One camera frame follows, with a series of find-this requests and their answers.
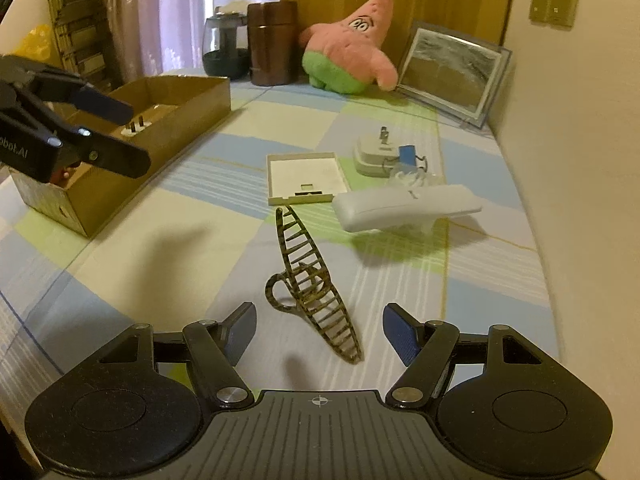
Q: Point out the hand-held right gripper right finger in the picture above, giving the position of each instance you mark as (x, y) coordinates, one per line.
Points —
(402, 332)

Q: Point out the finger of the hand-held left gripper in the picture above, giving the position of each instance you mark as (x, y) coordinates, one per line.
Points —
(105, 105)
(120, 157)

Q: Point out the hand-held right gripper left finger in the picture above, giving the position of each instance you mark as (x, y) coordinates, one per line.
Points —
(240, 332)

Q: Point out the white round plug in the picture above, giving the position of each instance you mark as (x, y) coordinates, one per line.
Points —
(135, 130)

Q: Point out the brown cardboard box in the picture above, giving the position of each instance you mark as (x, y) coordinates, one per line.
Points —
(175, 110)

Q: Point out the leopard print hair claw clip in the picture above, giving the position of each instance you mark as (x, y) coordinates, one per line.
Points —
(320, 285)

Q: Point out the white power adapter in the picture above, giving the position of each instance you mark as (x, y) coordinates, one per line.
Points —
(372, 157)

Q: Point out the blue binder clip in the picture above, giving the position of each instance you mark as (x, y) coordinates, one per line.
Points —
(407, 155)

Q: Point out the dark metal step ladder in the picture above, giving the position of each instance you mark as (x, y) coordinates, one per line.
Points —
(80, 35)

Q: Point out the yellow plastic bag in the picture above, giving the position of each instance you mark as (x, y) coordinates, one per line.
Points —
(35, 45)

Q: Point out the checkered tablecloth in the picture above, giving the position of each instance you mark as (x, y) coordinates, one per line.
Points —
(200, 240)

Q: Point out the purple lace curtain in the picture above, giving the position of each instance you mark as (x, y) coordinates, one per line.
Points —
(170, 10)

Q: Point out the white remote-shaped device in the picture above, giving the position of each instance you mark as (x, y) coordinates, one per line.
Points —
(400, 207)

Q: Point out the dark glass jar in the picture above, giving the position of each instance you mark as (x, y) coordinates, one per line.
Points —
(225, 55)

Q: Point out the clear plastic piece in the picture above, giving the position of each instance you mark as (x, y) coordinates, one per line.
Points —
(417, 180)

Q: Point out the white flat tray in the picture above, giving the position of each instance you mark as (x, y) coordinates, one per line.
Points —
(305, 172)

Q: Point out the brown thermos flask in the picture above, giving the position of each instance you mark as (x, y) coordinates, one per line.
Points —
(272, 45)

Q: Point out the pink starfish plush toy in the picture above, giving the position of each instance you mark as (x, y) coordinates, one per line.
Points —
(345, 50)

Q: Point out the glass picture frame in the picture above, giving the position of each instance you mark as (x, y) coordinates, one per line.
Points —
(447, 72)

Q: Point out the brass wall switch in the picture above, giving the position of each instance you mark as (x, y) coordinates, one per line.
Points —
(541, 0)
(567, 0)

